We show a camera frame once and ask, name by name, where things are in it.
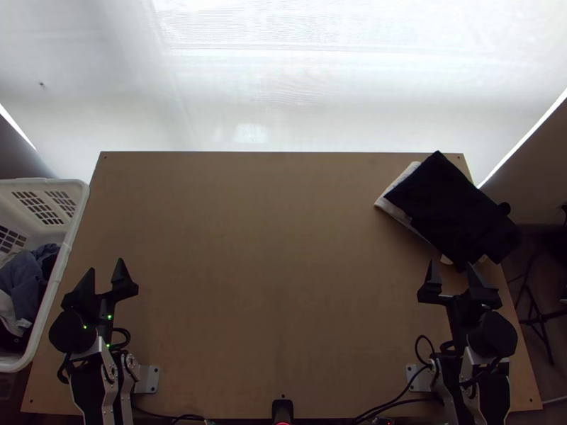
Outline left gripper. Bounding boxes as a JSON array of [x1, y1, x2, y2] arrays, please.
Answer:
[[61, 258, 140, 328]]

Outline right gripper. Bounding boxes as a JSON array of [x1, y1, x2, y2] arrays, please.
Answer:
[[416, 259, 504, 329]]

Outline dark t-shirt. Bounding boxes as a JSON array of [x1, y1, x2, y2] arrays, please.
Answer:
[[391, 150, 523, 272]]

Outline white laundry basket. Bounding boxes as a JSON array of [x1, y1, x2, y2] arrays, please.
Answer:
[[0, 178, 91, 373]]

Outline heap of clothes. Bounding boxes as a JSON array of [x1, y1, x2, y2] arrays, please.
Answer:
[[0, 242, 61, 355]]

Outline black tripod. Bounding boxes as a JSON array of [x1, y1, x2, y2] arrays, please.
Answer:
[[515, 247, 567, 366]]

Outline white folded garment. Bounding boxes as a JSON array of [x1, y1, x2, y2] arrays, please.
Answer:
[[374, 161, 456, 266]]

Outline black cable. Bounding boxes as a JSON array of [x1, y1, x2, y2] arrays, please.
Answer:
[[132, 407, 215, 425], [414, 334, 445, 369], [354, 385, 439, 425], [108, 327, 133, 353]]

